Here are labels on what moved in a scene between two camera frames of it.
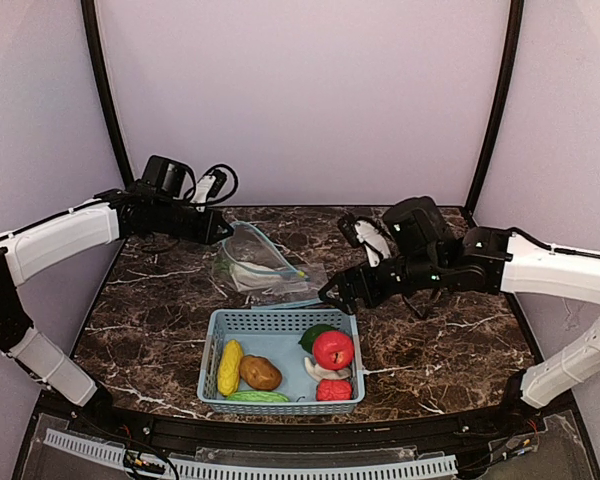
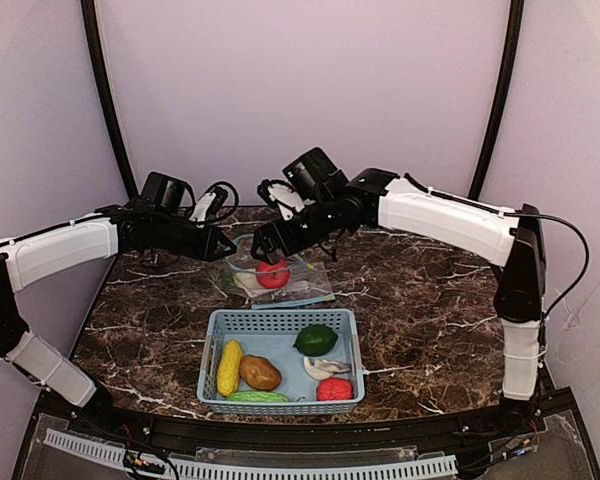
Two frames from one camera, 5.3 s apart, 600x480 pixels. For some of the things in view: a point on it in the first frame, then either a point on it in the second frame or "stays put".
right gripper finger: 336,300 → 274,256
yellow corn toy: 229,368 stays put
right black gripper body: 357,286 → 269,239
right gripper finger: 343,278 → 257,250
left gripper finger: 225,226 → 225,241
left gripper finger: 224,235 → 232,251
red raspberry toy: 334,390 stays put
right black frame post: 514,31 stays put
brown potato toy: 258,372 stays put
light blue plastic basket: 274,334 stays put
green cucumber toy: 257,397 stays put
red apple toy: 333,350 → 273,275
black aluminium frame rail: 304,436 stays put
